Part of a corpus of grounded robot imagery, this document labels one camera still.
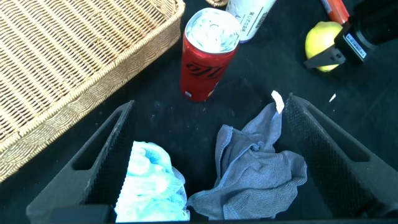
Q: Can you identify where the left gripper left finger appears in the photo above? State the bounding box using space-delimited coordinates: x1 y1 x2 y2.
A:
25 100 139 224

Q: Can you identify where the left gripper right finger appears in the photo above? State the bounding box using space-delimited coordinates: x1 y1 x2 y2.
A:
284 92 398 218

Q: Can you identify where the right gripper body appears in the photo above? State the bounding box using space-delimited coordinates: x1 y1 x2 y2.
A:
334 21 379 65

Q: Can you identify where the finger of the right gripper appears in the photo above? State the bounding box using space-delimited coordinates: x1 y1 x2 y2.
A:
303 46 346 69

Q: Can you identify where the yellow lemon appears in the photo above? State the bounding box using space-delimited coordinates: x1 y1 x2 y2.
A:
304 21 344 73

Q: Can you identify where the orange sausage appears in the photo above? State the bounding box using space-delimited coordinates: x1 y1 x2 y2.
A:
320 0 351 26

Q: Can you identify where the light blue bath sponge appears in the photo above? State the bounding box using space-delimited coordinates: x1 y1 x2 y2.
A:
114 140 190 223

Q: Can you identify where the grey microfibre cloth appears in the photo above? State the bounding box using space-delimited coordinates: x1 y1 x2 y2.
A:
186 90 308 221

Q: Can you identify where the black table cloth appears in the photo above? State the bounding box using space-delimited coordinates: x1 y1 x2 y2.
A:
0 0 398 224

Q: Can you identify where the purple trash bag roll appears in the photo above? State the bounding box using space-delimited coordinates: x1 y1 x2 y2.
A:
225 0 277 44

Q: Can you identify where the red soda can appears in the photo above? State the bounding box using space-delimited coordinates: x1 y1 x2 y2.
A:
179 7 242 103

